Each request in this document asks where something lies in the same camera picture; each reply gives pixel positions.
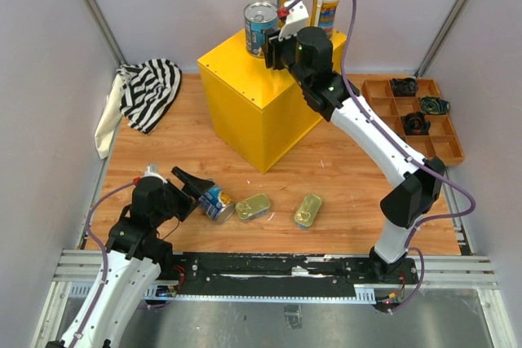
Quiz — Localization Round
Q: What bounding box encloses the black cloth roll back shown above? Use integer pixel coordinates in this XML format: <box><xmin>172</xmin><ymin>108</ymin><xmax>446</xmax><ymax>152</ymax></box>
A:
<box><xmin>390</xmin><ymin>77</ymin><xmax>418</xmax><ymax>97</ymax></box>

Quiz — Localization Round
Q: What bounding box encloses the black cloth roll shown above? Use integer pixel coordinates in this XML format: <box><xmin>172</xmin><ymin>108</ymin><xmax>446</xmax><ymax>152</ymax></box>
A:
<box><xmin>390</xmin><ymin>77</ymin><xmax>418</xmax><ymax>97</ymax></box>
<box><xmin>401</xmin><ymin>112</ymin><xmax>431</xmax><ymax>136</ymax></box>

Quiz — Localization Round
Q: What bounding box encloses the dark green patterned cloth roll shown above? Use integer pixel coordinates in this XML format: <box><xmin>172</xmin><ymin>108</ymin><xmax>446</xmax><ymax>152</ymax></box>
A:
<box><xmin>419</xmin><ymin>96</ymin><xmax>450</xmax><ymax>115</ymax></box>

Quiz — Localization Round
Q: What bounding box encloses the yellow cabinet box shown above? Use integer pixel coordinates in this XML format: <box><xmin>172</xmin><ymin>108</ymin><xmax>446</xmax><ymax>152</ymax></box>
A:
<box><xmin>197</xmin><ymin>31</ymin><xmax>322</xmax><ymax>174</ymax></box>

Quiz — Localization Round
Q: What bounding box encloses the black cloth roll middle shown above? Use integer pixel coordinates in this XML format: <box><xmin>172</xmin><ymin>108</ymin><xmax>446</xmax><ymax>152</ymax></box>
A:
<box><xmin>401</xmin><ymin>112</ymin><xmax>431</xmax><ymax>136</ymax></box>

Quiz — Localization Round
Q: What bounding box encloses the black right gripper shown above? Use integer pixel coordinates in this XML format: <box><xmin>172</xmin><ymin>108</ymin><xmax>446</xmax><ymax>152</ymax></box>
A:
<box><xmin>261</xmin><ymin>23</ymin><xmax>311</xmax><ymax>90</ymax></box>

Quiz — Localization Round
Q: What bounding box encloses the gold flat tin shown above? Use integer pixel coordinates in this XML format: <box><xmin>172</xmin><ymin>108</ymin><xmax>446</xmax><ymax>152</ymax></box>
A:
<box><xmin>294</xmin><ymin>193</ymin><xmax>322</xmax><ymax>230</ymax></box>
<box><xmin>235</xmin><ymin>193</ymin><xmax>271</xmax><ymax>222</ymax></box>

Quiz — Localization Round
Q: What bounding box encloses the wooden compartment tray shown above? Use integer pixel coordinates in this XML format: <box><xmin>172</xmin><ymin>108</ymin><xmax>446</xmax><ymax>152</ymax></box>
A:
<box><xmin>361</xmin><ymin>77</ymin><xmax>465</xmax><ymax>166</ymax></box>

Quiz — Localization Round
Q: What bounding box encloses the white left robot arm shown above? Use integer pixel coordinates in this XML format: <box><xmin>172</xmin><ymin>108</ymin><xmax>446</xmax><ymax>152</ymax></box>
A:
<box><xmin>47</xmin><ymin>165</ymin><xmax>215</xmax><ymax>347</ymax></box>

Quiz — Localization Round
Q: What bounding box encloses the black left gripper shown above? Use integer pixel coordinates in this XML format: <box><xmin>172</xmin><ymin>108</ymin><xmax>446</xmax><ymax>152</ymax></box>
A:
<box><xmin>153</xmin><ymin>166</ymin><xmax>214</xmax><ymax>226</ymax></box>

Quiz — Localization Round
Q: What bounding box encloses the blue Progresso soup can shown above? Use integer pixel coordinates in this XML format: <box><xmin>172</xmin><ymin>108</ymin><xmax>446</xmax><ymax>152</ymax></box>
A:
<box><xmin>244</xmin><ymin>1</ymin><xmax>278</xmax><ymax>58</ymax></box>

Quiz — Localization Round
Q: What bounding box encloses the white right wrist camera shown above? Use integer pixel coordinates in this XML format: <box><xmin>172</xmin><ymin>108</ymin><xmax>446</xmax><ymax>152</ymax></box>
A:
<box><xmin>278</xmin><ymin>0</ymin><xmax>309</xmax><ymax>42</ymax></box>

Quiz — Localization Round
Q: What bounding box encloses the black white striped cloth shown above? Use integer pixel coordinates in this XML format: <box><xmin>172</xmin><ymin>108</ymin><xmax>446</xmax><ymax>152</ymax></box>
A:
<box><xmin>94</xmin><ymin>59</ymin><xmax>182</xmax><ymax>160</ymax></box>

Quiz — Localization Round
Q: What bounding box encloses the yellow tall congee can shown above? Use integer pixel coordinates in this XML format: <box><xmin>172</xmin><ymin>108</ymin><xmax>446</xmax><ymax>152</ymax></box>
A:
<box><xmin>310</xmin><ymin>0</ymin><xmax>340</xmax><ymax>38</ymax></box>

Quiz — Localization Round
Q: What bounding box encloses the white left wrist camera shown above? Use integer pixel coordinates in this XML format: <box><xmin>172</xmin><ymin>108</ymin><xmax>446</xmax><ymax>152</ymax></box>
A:
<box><xmin>132</xmin><ymin>163</ymin><xmax>167</xmax><ymax>186</ymax></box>

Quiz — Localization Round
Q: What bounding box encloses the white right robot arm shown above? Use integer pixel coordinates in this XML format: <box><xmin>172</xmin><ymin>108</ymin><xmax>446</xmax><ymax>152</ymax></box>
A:
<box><xmin>262</xmin><ymin>27</ymin><xmax>445</xmax><ymax>283</ymax></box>

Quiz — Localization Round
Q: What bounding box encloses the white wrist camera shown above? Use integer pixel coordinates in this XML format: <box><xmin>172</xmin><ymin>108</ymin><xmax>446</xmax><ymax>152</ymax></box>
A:
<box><xmin>278</xmin><ymin>0</ymin><xmax>309</xmax><ymax>42</ymax></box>
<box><xmin>132</xmin><ymin>163</ymin><xmax>167</xmax><ymax>186</ymax></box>

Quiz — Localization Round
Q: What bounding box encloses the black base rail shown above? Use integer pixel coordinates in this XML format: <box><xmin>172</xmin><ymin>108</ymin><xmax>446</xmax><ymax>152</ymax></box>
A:
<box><xmin>144</xmin><ymin>250</ymin><xmax>421</xmax><ymax>312</ymax></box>

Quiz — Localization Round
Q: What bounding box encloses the gold flat tin right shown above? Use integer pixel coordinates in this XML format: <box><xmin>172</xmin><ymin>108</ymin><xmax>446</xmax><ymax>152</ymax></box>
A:
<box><xmin>294</xmin><ymin>193</ymin><xmax>322</xmax><ymax>230</ymax></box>

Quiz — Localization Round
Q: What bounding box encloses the gold flat tin left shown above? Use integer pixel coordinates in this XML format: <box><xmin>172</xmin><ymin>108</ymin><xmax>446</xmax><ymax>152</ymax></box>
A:
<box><xmin>235</xmin><ymin>193</ymin><xmax>271</xmax><ymax>222</ymax></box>

